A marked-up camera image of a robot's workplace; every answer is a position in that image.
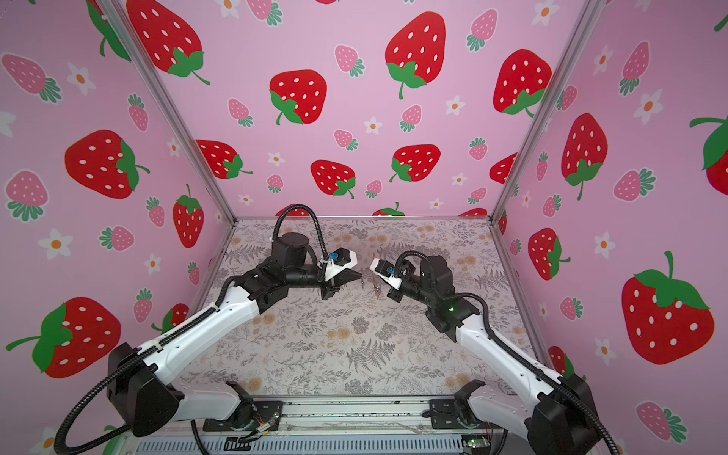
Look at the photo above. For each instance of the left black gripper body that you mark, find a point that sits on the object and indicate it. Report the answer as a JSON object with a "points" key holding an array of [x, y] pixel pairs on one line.
{"points": [[328, 289]]}

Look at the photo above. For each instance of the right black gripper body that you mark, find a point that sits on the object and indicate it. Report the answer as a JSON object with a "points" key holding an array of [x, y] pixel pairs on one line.
{"points": [[408, 286]]}

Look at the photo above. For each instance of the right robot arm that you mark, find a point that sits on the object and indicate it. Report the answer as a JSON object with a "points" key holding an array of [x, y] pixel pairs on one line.
{"points": [[553, 413]]}

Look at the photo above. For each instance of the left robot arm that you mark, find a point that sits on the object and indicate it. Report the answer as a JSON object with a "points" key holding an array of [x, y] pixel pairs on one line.
{"points": [[144, 394]]}

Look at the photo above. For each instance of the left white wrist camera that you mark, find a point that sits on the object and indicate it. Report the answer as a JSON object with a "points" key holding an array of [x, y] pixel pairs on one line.
{"points": [[339, 261]]}

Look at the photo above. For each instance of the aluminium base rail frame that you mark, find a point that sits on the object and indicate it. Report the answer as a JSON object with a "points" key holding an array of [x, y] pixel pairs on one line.
{"points": [[417, 424]]}

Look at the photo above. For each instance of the right corner aluminium post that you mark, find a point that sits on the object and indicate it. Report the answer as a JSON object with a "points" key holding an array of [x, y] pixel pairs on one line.
{"points": [[582, 32]]}

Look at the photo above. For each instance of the corner aluminium post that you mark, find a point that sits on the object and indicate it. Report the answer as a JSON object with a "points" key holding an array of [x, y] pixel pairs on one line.
{"points": [[582, 32], [120, 22]]}

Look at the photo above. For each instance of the left corner aluminium post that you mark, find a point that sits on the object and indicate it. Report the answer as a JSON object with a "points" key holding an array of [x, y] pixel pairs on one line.
{"points": [[120, 22]]}

